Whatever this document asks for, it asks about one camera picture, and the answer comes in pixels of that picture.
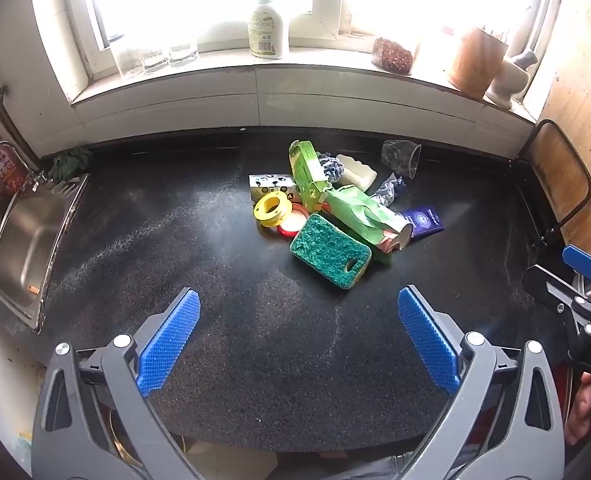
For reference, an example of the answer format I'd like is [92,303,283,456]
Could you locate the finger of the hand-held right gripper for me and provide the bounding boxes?
[523,264,591,322]
[561,244,591,306]

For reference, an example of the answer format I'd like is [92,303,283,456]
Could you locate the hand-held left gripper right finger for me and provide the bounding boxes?
[397,285,566,480]

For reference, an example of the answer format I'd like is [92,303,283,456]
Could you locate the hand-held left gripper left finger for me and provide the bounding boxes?
[32,287,213,480]

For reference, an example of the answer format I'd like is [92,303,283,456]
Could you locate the person's right hand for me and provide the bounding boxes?
[565,372,591,446]

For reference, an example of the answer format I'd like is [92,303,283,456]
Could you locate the dark blue packet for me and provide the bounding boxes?
[398,205,446,244]

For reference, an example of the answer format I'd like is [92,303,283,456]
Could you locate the green scouring sponge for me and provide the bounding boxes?
[289,213,373,291]

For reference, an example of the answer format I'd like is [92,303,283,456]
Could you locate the crumpled green carton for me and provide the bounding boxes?
[325,184,414,256]

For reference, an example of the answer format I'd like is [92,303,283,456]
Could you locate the large silver blue foil wrapper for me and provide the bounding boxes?
[373,172,407,207]

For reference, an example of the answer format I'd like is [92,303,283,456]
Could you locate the yellow tape spool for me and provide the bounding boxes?
[253,191,294,224]

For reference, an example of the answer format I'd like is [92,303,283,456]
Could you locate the steel sink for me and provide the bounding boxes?
[0,175,90,332]

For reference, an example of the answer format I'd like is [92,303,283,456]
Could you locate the red rimmed lid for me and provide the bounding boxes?
[276,204,310,237]

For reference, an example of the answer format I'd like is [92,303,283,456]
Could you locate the wooden board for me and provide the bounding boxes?
[540,0,591,261]

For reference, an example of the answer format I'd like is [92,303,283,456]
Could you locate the white foam block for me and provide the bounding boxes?
[335,154,379,192]

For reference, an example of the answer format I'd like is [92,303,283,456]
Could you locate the clear plastic cup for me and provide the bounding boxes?
[380,140,423,181]

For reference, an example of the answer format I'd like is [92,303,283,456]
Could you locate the white spotted box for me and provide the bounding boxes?
[248,172,297,206]

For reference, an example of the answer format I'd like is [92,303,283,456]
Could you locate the white mortar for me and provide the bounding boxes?
[484,57,531,110]

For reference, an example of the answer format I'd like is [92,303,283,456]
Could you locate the dark green cloth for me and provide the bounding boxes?
[50,146,94,183]

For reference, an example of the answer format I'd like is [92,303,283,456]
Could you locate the green carton box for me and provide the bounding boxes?
[288,140,333,215]

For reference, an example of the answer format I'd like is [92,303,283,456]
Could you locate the wooden utensil holder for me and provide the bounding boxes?
[447,26,509,101]

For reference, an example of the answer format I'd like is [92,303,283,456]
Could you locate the red label bottle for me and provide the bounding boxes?
[0,152,29,191]

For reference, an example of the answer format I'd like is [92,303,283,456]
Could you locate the jar of red spices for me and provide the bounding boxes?
[372,36,419,77]

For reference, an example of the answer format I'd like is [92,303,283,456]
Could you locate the clear drinking glass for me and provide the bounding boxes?
[140,44,171,74]
[168,41,199,67]

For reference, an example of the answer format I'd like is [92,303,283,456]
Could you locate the white detergent bottle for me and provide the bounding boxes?
[248,0,291,60]

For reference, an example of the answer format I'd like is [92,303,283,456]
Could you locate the black metal frame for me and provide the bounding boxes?
[518,119,591,250]

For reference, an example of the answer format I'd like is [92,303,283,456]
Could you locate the dark wall pipe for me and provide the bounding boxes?
[0,35,41,171]

